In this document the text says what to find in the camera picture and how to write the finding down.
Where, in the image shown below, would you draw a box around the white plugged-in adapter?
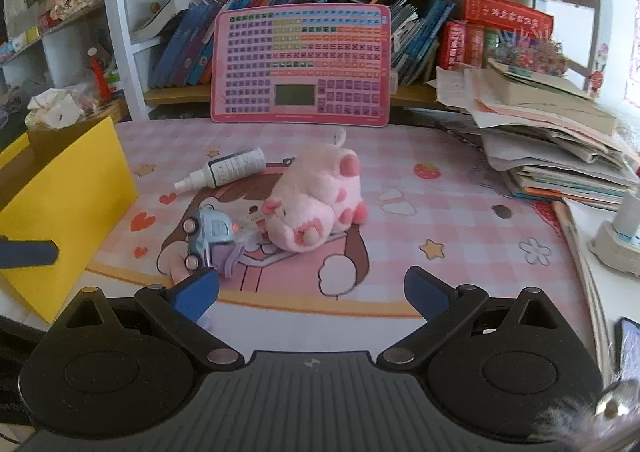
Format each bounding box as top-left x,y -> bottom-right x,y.
615,189 -> 640,238

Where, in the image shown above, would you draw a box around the red pen toy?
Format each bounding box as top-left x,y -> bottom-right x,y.
86,46 -> 113,103

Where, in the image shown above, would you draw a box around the pink printed table mat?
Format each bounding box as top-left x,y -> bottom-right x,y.
0,119 -> 618,368

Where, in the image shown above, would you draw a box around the colourful flower bouquet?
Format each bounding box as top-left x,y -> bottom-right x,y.
492,30 -> 568,78

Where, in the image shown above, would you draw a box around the grey fluffy pompom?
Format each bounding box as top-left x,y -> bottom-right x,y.
530,372 -> 640,452

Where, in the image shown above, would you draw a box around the row of blue books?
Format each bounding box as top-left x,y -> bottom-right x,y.
147,0 -> 456,89

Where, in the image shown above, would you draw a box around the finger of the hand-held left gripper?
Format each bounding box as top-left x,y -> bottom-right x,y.
0,237 -> 59,268

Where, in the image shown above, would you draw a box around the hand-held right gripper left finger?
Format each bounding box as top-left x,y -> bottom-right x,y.
47,267 -> 246,374

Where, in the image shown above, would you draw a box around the black smartphone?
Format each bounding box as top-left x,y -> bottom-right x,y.
612,317 -> 640,383

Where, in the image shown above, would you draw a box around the white crumpled tissue bag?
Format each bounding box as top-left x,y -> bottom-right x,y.
25,87 -> 86,130

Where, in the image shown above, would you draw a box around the pink plush pig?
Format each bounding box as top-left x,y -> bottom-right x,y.
262,127 -> 368,253

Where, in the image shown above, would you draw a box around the red cartoon wall sticker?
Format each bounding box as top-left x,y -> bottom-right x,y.
587,42 -> 608,98

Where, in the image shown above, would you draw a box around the red books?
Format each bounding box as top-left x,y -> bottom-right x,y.
436,20 -> 488,70

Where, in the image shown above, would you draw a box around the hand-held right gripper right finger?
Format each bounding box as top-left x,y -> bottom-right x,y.
376,266 -> 583,373

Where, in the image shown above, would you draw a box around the purple blue toy car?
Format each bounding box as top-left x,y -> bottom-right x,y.
182,206 -> 261,278

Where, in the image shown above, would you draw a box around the white spray bottle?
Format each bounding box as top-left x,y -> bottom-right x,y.
174,147 -> 267,194

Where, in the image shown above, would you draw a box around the stack of papers and books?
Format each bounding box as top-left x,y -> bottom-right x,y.
407,60 -> 640,213

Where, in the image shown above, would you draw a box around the yellow cardboard box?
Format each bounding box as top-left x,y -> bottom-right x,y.
0,116 -> 140,324

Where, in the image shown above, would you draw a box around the white power strip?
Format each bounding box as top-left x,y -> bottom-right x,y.
587,219 -> 640,275

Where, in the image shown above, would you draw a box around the pink learning tablet board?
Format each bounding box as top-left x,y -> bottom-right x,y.
210,4 -> 392,125

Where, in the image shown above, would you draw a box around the white notebook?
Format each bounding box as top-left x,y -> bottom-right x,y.
552,199 -> 640,373

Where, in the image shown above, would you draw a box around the red printed box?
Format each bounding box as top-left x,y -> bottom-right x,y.
460,0 -> 555,40

